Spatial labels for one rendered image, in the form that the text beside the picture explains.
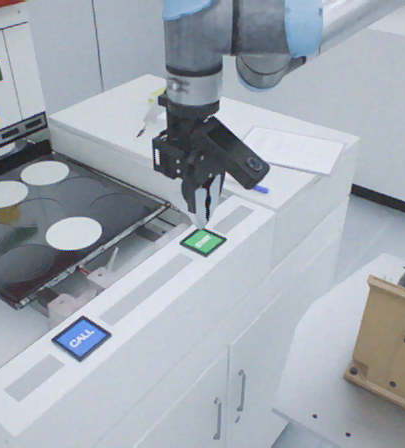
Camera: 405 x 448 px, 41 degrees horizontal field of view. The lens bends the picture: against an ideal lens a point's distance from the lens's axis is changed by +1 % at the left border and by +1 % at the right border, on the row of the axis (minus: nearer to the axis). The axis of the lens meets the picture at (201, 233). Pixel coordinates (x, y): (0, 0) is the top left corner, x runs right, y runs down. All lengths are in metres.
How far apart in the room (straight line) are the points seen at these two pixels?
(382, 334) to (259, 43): 0.42
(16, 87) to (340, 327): 0.83
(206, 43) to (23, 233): 0.53
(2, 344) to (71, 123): 0.54
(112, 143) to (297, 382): 0.63
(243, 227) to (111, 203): 0.31
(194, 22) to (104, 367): 0.44
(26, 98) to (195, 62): 0.65
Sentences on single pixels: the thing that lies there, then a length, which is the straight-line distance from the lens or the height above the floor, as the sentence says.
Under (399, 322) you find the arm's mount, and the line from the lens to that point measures 0.77.
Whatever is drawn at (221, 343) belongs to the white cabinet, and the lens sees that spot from 0.98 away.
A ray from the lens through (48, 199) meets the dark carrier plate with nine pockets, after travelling 1.12.
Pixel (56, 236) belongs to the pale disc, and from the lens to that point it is 1.01.
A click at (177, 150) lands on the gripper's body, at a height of 1.14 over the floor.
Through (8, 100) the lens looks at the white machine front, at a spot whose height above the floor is 1.03.
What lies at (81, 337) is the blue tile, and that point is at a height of 0.96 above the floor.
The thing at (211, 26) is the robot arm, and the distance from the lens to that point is 0.68.
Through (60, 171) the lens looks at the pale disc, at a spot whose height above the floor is 0.90.
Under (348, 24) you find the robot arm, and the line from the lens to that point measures 0.85.
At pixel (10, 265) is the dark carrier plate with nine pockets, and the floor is 0.90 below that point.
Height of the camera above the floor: 1.49
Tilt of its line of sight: 37 degrees down
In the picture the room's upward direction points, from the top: straight up
